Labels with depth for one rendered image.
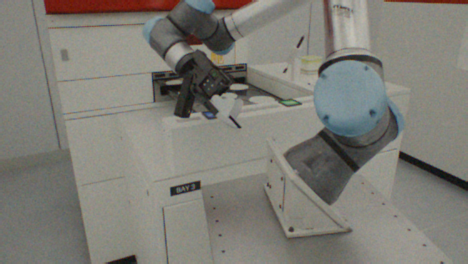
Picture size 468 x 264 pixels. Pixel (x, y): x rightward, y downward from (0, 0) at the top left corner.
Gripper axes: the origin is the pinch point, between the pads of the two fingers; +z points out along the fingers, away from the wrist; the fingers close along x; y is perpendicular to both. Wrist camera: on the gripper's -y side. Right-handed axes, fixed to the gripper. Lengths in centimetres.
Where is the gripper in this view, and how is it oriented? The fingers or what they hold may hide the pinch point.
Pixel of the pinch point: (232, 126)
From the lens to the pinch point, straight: 84.7
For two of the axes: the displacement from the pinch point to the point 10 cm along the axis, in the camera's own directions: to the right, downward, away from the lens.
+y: 6.5, -7.0, -2.8
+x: 3.9, 0.0, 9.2
